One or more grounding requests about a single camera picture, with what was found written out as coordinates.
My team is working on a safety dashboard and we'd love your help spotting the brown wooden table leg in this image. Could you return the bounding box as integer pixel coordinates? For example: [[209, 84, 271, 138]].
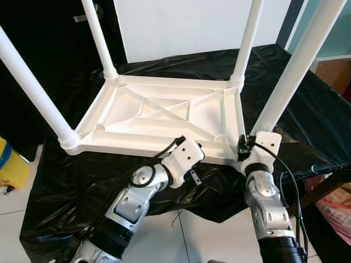
[[301, 170, 351, 208]]

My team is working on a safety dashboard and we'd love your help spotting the white panel with cardboard face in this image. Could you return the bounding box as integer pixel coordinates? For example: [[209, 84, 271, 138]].
[[314, 55, 351, 96]]

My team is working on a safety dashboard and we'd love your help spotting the black door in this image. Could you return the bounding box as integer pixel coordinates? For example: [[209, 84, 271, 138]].
[[0, 0, 128, 162]]

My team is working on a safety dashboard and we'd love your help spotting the silver door handle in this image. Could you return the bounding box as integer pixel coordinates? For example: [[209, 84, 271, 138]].
[[73, 3, 104, 23]]

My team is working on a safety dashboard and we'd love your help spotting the black plastic table cover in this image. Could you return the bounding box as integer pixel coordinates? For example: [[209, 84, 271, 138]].
[[19, 44, 351, 262]]

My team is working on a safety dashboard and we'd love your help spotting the dark red curtain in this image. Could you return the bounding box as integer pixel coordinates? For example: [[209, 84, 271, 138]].
[[343, 74, 351, 102]]

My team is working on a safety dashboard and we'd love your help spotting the yellow and blue package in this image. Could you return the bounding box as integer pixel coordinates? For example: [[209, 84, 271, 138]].
[[0, 137, 31, 196]]

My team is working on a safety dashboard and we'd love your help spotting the white plastic table leg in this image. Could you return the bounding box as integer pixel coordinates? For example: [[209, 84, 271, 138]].
[[251, 0, 347, 138], [81, 0, 119, 83], [0, 25, 81, 150], [229, 0, 264, 91]]

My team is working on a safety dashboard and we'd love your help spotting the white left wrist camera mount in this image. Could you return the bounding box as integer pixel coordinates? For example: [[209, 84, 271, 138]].
[[162, 137, 205, 189]]

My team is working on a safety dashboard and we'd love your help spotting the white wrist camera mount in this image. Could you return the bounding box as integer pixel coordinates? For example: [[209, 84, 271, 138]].
[[162, 137, 205, 189], [241, 131, 282, 175]]

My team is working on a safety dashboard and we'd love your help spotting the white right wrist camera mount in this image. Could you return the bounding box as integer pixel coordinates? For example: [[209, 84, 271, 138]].
[[241, 131, 282, 175]]

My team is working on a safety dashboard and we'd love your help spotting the pink plastic bag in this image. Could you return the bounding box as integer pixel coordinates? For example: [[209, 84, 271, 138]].
[[320, 176, 351, 245]]

